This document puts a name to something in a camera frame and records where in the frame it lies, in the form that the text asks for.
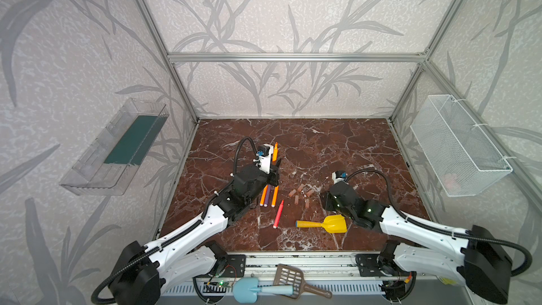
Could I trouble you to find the orange pen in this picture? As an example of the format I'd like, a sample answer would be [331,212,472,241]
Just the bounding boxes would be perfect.
[271,186,279,208]
[272,142,278,163]
[259,185,269,207]

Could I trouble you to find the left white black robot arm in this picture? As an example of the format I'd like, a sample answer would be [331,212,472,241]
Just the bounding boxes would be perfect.
[91,165,279,304]

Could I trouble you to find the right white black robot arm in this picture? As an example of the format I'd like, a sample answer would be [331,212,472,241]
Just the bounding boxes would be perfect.
[323,171,533,304]

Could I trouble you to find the purple marker pen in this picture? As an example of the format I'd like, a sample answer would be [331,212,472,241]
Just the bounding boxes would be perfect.
[263,185,273,207]

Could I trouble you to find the red pen lower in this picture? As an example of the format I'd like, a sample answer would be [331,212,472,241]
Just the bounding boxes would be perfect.
[273,201,285,229]

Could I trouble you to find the yellow toy shovel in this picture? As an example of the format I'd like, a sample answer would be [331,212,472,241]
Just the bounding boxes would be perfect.
[296,215,348,234]

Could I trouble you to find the brown slotted scoop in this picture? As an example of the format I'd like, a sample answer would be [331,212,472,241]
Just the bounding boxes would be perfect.
[273,264,333,299]

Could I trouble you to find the light blue toy shovel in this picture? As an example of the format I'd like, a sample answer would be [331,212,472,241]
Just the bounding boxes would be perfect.
[232,278,294,304]

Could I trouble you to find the green label tape roll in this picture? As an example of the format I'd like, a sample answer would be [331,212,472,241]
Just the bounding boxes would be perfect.
[438,276,457,286]

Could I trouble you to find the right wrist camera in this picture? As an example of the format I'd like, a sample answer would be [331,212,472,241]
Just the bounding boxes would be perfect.
[332,171,348,184]

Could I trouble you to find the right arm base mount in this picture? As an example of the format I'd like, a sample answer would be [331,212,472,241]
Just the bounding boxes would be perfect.
[355,254,409,278]

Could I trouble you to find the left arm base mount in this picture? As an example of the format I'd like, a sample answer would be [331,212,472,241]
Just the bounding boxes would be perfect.
[205,254,247,278]

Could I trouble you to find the white wire mesh basket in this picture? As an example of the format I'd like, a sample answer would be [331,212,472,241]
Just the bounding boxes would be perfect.
[411,95,513,198]

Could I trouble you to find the clear plastic wall tray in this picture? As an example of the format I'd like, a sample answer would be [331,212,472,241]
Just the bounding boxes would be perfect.
[59,98,169,196]

